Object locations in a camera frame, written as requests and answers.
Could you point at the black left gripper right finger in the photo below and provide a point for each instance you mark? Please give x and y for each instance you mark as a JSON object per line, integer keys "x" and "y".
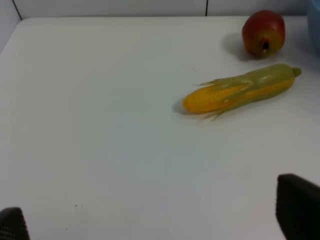
{"x": 297, "y": 207}

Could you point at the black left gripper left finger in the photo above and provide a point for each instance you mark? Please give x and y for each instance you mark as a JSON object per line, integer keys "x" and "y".
{"x": 13, "y": 225}

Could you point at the red pomegranate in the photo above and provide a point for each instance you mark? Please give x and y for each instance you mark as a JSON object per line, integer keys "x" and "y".
{"x": 264, "y": 33}

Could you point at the blue plastic bowl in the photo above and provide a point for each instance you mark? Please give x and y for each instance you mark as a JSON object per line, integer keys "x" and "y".
{"x": 313, "y": 22}

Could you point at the corn cob with husk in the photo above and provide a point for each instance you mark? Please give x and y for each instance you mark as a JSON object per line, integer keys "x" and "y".
{"x": 224, "y": 94}

